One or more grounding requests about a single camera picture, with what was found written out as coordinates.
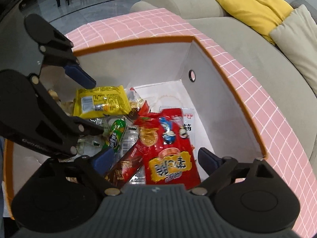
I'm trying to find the grey cushion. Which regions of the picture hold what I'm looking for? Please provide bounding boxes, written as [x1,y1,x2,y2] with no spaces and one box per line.
[290,0,317,24]

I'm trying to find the small orange clear snack pack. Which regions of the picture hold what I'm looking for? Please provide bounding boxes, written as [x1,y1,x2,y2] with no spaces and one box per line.
[126,88,150,121]

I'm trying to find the green sausage snack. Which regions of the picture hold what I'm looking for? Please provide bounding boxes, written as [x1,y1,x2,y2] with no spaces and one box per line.
[108,118,127,153]

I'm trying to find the white gluten snack packet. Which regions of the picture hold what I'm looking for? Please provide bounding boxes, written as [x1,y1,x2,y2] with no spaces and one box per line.
[182,108,196,150]

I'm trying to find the red snack bag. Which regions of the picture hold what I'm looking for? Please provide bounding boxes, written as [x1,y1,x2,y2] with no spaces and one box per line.
[134,108,201,190]

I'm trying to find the white spicy stick packet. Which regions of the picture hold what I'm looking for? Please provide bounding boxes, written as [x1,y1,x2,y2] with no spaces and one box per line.
[129,166,146,185]

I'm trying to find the brown chocolate wafer bar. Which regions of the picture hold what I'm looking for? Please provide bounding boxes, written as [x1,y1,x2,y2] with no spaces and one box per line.
[105,140,146,189]

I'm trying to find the mini pretzel snack bag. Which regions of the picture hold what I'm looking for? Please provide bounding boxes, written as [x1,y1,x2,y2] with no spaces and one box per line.
[48,89,75,116]

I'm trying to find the pink checkered tablecloth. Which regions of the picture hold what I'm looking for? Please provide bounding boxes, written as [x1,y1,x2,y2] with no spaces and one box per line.
[66,9,316,237]

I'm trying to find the yellow snack packet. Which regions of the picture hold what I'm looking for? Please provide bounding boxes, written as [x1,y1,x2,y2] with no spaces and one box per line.
[73,85,132,119]

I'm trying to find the beige cushion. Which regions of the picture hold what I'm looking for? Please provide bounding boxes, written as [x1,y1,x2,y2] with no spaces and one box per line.
[269,4,316,93]

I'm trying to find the clear pack white candies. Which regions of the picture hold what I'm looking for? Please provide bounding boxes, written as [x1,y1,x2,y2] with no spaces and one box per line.
[120,125,139,156]

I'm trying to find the yellow cushion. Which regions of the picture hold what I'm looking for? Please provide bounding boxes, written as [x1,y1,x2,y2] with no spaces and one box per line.
[216,0,293,45]

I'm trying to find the beige sofa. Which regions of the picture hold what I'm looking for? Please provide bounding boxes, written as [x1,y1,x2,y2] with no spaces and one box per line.
[131,0,316,168]

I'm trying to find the silver yellow snack bag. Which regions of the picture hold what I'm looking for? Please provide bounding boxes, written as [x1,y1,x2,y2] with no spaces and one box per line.
[76,117,110,156]

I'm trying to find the orange cardboard box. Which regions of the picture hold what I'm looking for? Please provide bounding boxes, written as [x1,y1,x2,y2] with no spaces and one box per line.
[2,35,269,220]

